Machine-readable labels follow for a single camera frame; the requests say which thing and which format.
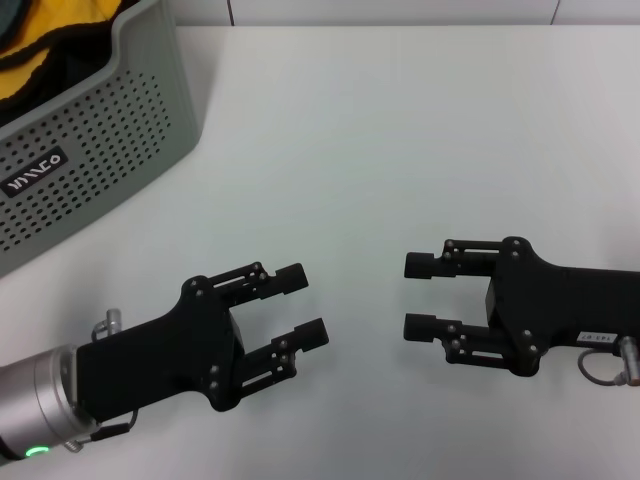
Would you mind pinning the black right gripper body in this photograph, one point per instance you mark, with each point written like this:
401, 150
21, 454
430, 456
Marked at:
565, 305

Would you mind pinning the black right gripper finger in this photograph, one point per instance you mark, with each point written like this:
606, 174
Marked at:
425, 327
425, 265

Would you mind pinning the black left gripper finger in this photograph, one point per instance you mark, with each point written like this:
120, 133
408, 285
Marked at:
290, 277
310, 335

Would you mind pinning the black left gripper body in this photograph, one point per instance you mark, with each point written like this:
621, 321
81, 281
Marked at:
160, 360

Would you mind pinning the green yellow towel black trim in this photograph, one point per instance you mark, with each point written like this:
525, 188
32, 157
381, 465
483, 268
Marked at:
60, 22

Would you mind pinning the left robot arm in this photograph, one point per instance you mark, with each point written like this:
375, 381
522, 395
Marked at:
30, 395

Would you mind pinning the grey perforated storage box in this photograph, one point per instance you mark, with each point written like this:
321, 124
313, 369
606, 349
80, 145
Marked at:
125, 125

